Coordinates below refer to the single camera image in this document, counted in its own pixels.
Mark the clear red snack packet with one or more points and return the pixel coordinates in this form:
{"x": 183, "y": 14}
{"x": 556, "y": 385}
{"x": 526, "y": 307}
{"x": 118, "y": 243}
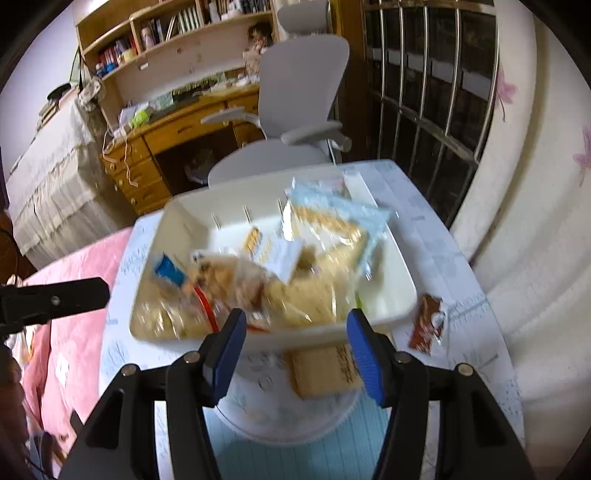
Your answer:
{"x": 175, "y": 318}

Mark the white flowered curtain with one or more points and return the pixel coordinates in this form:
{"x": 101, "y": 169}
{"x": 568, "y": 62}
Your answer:
{"x": 531, "y": 184}

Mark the black flat object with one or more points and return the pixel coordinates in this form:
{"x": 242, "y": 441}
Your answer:
{"x": 58, "y": 91}

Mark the white orange snack packet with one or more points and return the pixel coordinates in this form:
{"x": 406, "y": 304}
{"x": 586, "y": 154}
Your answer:
{"x": 272, "y": 251}

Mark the white lace cloth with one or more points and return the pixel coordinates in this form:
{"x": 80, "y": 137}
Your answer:
{"x": 51, "y": 175}

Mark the brown snack packet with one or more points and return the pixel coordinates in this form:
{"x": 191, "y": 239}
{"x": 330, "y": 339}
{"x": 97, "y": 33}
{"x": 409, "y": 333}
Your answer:
{"x": 427, "y": 325}

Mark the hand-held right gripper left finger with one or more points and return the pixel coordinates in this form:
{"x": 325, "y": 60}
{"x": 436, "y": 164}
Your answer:
{"x": 226, "y": 357}

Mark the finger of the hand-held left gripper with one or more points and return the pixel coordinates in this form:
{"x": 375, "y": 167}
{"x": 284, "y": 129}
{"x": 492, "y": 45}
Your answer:
{"x": 60, "y": 299}

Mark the green white packet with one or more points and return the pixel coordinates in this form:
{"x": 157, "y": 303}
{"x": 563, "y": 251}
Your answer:
{"x": 141, "y": 116}

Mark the metal window grille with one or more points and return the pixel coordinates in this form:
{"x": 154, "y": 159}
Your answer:
{"x": 425, "y": 92}

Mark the doll figurine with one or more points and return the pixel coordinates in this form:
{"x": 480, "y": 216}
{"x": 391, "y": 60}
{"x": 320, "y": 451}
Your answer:
{"x": 255, "y": 50}

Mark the tan biscuit packet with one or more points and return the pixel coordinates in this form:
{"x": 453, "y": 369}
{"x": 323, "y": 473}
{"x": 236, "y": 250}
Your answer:
{"x": 323, "y": 374}

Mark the white plastic tray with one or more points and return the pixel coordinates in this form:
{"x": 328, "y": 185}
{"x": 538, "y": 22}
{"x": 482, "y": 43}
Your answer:
{"x": 392, "y": 286}

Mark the wooden desk with shelves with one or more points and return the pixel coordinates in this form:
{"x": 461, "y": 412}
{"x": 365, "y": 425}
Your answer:
{"x": 184, "y": 50}

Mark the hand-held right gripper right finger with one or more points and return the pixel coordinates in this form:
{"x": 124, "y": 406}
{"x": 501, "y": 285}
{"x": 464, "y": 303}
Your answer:
{"x": 364, "y": 357}

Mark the white paper box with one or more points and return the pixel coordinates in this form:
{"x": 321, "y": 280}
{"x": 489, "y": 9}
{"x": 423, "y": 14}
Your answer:
{"x": 360, "y": 184}

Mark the row of books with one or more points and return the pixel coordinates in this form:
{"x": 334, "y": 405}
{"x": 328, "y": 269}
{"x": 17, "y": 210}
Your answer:
{"x": 184, "y": 21}

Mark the crumpled plastic bag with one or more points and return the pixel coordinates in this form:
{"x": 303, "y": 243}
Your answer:
{"x": 201, "y": 168}

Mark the pink blanket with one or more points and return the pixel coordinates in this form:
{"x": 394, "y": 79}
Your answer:
{"x": 69, "y": 332}

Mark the brown pastry packet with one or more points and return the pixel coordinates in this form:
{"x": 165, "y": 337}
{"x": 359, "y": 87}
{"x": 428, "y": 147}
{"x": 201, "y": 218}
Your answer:
{"x": 231, "y": 281}

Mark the floral fabric bag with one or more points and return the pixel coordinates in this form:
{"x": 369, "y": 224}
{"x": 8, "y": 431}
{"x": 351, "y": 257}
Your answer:
{"x": 91, "y": 94}

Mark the clear yellow cake packet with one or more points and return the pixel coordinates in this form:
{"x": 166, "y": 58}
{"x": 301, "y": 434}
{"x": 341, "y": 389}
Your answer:
{"x": 314, "y": 290}

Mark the light blue mat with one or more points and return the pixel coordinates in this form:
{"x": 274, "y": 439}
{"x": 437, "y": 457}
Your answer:
{"x": 300, "y": 457}

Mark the small blue snack packet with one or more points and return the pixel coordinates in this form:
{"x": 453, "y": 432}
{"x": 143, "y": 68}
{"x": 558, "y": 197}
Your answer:
{"x": 171, "y": 270}

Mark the small white table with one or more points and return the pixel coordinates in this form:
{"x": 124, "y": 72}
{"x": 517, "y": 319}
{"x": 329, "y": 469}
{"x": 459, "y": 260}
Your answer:
{"x": 452, "y": 277}

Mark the grey office chair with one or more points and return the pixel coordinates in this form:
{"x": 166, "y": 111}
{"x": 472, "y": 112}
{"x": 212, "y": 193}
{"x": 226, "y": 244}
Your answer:
{"x": 300, "y": 83}

